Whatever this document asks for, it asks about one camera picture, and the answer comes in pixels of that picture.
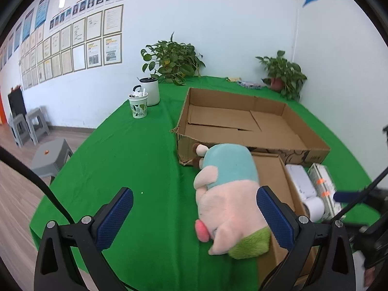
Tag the blue wall poster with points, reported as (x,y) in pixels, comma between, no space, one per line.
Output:
(17,36)
(28,22)
(43,9)

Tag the pink teal plush toy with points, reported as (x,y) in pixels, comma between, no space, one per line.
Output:
(230,200)

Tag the small cardboard box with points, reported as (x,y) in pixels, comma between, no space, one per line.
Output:
(272,172)

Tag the white paper roll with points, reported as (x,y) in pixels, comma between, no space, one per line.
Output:
(315,207)

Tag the leaf print paper cup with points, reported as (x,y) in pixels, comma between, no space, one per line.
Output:
(138,109)

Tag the wall of framed certificates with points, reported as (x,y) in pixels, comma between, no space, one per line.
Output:
(91,51)

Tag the large cardboard box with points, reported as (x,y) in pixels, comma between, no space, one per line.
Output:
(242,121)

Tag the white rectangular device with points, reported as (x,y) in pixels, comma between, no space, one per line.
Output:
(300,178)

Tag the bushy potted plant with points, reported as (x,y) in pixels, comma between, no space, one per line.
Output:
(172,57)

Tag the yellow flat packet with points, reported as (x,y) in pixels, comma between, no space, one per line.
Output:
(233,79)

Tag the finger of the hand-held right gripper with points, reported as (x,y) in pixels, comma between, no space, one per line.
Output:
(348,196)

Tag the white kettle jug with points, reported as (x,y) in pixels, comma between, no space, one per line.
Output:
(151,94)

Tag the green tablecloth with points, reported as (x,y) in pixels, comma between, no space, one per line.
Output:
(136,157)

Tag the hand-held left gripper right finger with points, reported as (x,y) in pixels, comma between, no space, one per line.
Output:
(274,221)

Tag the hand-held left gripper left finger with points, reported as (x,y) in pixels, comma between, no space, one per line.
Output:
(116,218)

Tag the grey plastic stool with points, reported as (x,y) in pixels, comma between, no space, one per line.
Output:
(36,121)
(18,127)
(51,154)

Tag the potted plant in red pot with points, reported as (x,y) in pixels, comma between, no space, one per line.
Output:
(285,72)

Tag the white green medicine box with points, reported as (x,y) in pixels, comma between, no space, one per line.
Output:
(322,178)

